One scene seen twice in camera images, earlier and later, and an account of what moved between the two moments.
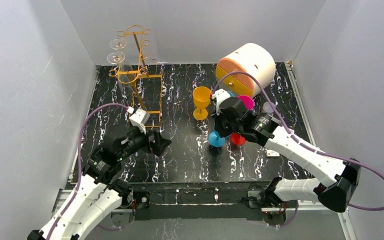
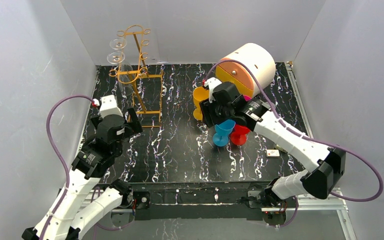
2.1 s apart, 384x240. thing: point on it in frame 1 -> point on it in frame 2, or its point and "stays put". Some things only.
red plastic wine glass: x=237 y=139 stays put
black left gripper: x=150 y=141 -> x=125 y=122
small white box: x=271 y=153 stays put
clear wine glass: x=115 y=57 stays put
